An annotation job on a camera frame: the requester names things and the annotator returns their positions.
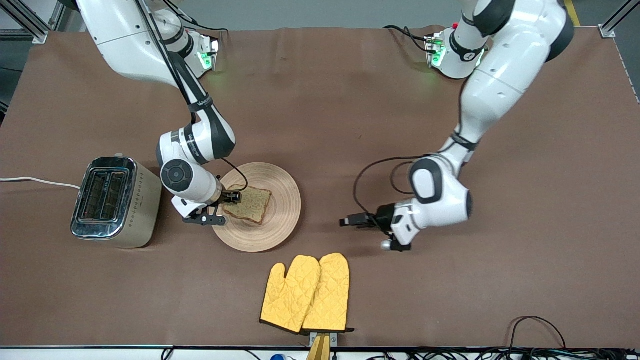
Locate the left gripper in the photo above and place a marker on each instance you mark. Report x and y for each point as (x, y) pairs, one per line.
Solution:
(382, 218)

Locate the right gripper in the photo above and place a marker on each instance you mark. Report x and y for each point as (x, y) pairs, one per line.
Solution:
(230, 197)

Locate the slice of brown bread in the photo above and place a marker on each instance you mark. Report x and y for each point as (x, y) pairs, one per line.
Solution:
(252, 205)

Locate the round light wooden plate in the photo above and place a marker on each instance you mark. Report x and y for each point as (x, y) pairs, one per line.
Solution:
(280, 220)

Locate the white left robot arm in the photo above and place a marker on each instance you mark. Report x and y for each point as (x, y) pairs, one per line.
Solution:
(500, 85)

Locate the chrome two-slot toaster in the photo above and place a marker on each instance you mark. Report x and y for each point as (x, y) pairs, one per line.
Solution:
(142, 210)

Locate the yellow quilted oven mitt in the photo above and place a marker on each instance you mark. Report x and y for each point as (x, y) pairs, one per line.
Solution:
(332, 295)
(287, 300)

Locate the wooden block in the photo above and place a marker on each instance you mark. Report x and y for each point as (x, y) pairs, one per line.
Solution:
(319, 350)

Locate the small blue object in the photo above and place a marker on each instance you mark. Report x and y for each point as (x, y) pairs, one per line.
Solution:
(279, 357)

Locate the grey metal bracket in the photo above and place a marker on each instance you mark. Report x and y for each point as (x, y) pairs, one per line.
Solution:
(334, 339)

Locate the aluminium frame profile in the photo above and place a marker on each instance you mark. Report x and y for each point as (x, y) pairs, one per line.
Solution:
(617, 17)
(27, 22)

